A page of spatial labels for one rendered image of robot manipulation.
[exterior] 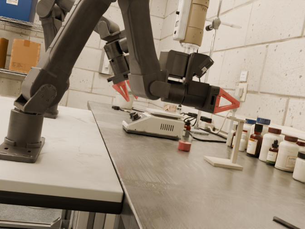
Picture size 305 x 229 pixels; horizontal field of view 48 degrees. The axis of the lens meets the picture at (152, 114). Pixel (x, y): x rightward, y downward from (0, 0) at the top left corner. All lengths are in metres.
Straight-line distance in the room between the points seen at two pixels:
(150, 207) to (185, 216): 0.05
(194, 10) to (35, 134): 1.08
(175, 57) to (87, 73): 2.75
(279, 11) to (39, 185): 1.30
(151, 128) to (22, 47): 2.22
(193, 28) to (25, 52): 1.95
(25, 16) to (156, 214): 2.92
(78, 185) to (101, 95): 3.06
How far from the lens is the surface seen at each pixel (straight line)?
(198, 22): 1.59
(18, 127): 0.69
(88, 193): 0.53
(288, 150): 1.04
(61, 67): 0.69
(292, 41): 1.46
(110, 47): 1.15
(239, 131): 0.92
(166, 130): 1.18
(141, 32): 0.78
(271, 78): 1.51
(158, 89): 0.79
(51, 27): 1.30
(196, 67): 0.86
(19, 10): 3.30
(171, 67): 0.84
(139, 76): 0.78
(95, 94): 3.57
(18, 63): 3.23
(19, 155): 0.63
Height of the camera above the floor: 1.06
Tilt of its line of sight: 4 degrees down
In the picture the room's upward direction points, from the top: 10 degrees clockwise
